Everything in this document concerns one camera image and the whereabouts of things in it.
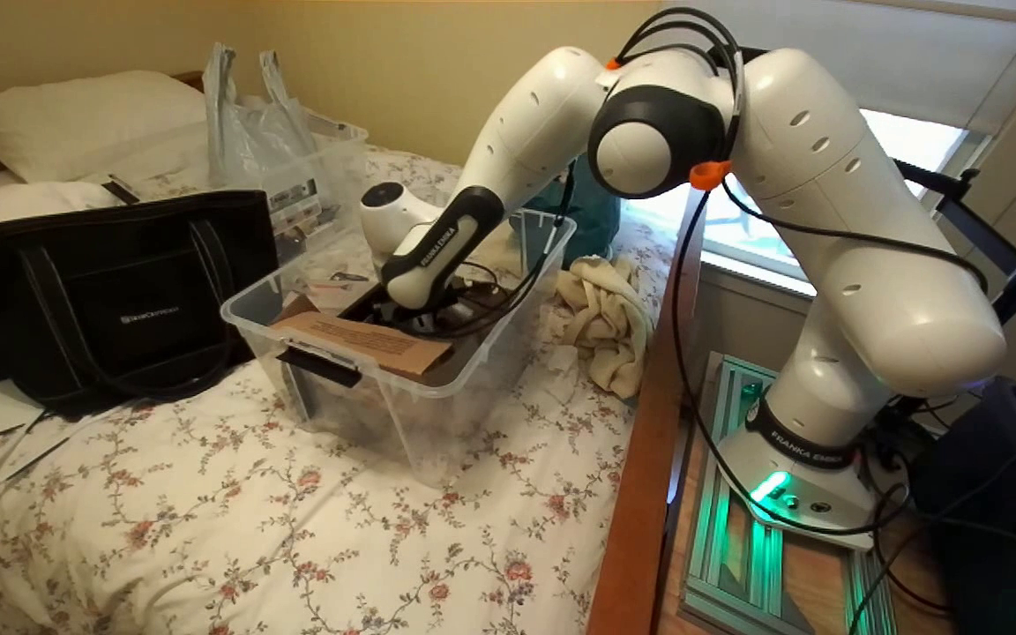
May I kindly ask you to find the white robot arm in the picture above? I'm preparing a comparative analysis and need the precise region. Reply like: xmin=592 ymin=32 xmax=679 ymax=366
xmin=379 ymin=45 xmax=1005 ymax=470

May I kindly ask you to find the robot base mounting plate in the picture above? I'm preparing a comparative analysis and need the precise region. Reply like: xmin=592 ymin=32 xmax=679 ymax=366
xmin=676 ymin=349 xmax=901 ymax=635

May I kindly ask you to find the brown cardboard packet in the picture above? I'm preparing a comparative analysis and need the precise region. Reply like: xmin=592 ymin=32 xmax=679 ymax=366
xmin=272 ymin=298 xmax=450 ymax=377

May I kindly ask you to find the cream cloth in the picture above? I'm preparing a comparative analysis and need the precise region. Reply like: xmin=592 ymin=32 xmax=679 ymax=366
xmin=555 ymin=254 xmax=649 ymax=399

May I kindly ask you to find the teal cloth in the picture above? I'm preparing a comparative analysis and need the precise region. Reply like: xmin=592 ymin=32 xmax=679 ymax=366
xmin=529 ymin=159 xmax=619 ymax=263

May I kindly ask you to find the clear plastic storage bin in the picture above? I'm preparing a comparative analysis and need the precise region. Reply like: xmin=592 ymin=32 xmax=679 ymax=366
xmin=222 ymin=210 xmax=576 ymax=484

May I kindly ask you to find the clear plastic shopping bag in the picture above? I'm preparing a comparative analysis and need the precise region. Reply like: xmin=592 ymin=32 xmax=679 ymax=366
xmin=202 ymin=45 xmax=366 ymax=263

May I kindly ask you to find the wooden bed footboard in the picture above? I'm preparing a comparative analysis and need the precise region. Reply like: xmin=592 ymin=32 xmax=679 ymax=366
xmin=584 ymin=203 xmax=703 ymax=635

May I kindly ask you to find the floral bed sheet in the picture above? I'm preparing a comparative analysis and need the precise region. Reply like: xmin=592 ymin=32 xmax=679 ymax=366
xmin=0 ymin=144 xmax=679 ymax=635

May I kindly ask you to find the black fabric bag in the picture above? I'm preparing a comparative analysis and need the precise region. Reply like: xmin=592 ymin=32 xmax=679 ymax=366
xmin=0 ymin=190 xmax=277 ymax=420

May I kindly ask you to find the white pillow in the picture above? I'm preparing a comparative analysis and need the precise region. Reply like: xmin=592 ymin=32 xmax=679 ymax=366
xmin=0 ymin=71 xmax=203 ymax=180

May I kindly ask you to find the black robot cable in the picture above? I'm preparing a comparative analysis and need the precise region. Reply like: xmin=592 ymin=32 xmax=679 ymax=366
xmin=433 ymin=5 xmax=1016 ymax=635

